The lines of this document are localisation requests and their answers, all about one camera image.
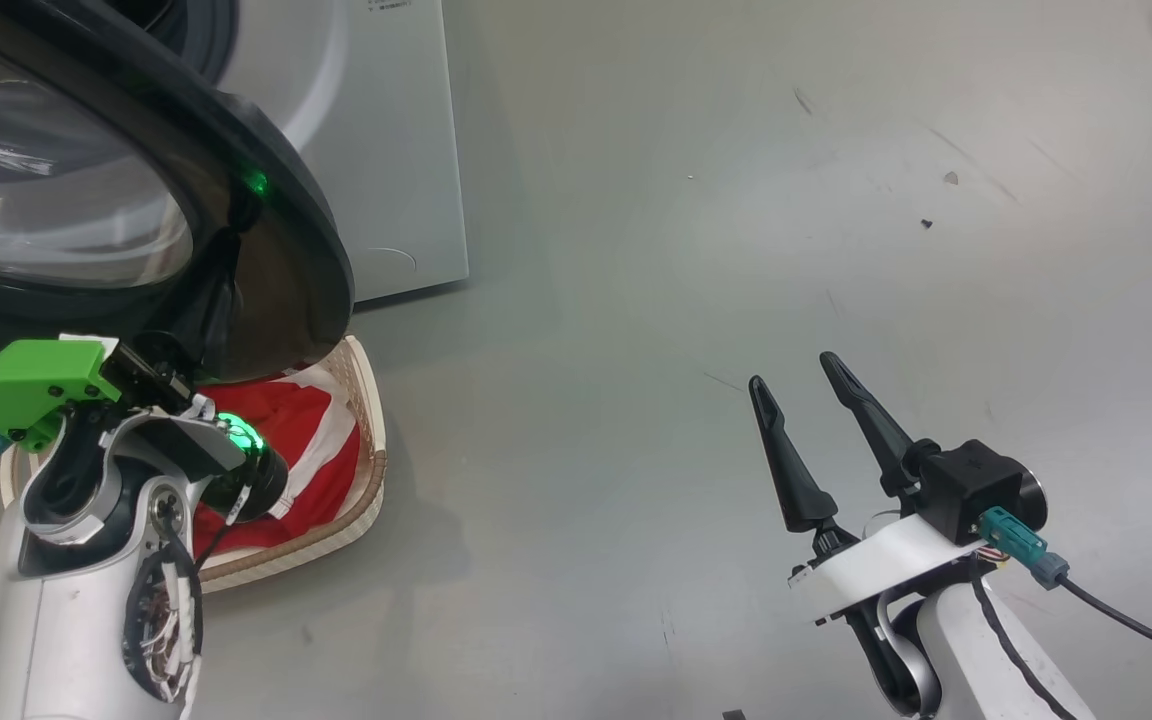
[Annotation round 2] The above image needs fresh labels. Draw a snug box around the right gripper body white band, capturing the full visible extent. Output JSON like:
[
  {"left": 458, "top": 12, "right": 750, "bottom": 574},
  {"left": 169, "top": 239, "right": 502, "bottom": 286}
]
[{"left": 788, "top": 513, "right": 987, "bottom": 626}]

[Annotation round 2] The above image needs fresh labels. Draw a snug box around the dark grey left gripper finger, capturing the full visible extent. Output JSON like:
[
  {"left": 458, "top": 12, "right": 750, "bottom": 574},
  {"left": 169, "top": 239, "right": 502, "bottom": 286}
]
[{"left": 176, "top": 228, "right": 240, "bottom": 386}]

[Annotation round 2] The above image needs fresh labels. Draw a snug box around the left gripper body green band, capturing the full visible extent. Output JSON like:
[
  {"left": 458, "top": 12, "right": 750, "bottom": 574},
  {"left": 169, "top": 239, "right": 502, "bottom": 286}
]
[{"left": 0, "top": 338, "right": 199, "bottom": 453}]

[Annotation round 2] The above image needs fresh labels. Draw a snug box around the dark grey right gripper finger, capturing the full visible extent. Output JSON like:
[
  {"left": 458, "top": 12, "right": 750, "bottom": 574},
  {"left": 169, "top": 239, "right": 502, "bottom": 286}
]
[
  {"left": 819, "top": 351, "right": 922, "bottom": 498},
  {"left": 748, "top": 375, "right": 840, "bottom": 534}
]

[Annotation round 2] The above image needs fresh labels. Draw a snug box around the black round glass washer door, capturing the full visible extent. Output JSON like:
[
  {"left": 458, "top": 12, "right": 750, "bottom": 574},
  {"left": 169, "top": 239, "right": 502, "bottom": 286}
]
[{"left": 0, "top": 0, "right": 355, "bottom": 384}]

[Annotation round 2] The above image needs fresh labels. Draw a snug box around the red and white garment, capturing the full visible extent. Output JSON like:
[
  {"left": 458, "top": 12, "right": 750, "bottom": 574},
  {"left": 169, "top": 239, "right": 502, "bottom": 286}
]
[{"left": 191, "top": 365, "right": 365, "bottom": 551}]

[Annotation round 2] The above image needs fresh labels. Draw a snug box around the white washing machine body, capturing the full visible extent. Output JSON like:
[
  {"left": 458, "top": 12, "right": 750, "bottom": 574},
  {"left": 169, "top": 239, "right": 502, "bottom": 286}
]
[{"left": 111, "top": 0, "right": 470, "bottom": 304}]

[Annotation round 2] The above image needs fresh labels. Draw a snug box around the cream perforated laundry basket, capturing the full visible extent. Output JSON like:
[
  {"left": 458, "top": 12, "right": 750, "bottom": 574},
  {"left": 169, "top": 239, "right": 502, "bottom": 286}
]
[{"left": 0, "top": 333, "right": 389, "bottom": 594}]

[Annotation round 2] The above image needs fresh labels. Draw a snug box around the grey rubber door gasket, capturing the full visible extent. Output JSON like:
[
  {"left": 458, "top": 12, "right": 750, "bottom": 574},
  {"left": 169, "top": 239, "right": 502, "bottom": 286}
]
[{"left": 111, "top": 0, "right": 240, "bottom": 86}]

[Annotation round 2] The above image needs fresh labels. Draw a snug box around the round white filter cover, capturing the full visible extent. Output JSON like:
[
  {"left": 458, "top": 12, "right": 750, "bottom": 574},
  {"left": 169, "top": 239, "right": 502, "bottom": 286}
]
[{"left": 361, "top": 246, "right": 420, "bottom": 277}]

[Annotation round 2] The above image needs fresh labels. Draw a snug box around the right camera cable teal connector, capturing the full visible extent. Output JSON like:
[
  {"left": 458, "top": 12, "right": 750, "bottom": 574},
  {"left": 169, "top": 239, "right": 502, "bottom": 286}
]
[{"left": 976, "top": 506, "right": 1152, "bottom": 663}]

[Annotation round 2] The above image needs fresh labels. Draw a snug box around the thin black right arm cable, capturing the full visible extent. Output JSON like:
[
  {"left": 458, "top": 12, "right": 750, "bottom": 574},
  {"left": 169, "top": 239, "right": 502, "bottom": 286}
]
[{"left": 969, "top": 578, "right": 1055, "bottom": 720}]

